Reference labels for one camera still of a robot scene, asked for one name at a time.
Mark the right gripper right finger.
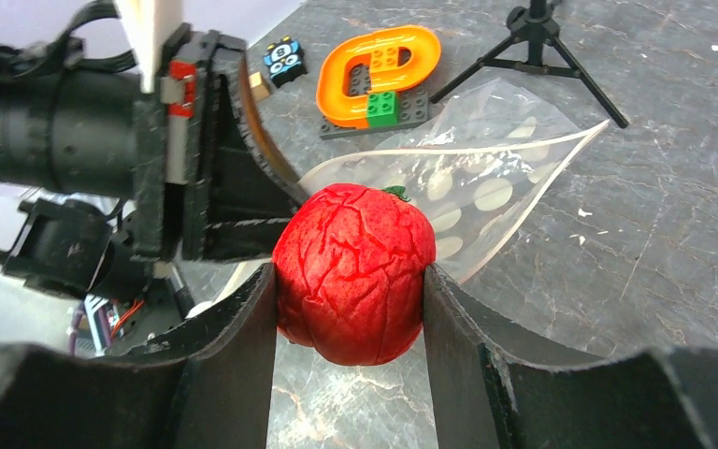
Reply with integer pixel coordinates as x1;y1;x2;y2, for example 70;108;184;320
424;266;718;448

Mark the clear dotted zip bag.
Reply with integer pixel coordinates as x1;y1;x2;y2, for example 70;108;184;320
197;77;611;320

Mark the black mini tripod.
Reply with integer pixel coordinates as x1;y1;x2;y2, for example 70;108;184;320
430;0;629;128

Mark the small wooden block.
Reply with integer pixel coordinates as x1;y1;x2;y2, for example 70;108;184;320
249;72;273;102

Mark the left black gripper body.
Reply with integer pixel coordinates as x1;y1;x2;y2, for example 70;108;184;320
130;24;246;261

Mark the grey lego base plate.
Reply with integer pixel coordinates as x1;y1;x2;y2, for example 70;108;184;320
319;65;429;140

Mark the green lego brick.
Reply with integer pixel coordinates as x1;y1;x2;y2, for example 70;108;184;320
366;91;399;128

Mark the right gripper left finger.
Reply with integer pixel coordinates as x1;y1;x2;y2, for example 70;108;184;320
0;264;276;448

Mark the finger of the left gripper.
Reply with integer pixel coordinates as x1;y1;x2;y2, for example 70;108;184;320
209;49;310;227
201;214;293;262

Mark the red apple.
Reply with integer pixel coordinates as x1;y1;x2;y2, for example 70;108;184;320
272;183;436;366

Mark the blue owl toy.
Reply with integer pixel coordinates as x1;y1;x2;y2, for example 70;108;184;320
264;36;309;88

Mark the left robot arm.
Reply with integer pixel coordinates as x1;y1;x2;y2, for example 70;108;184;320
0;1;307;355

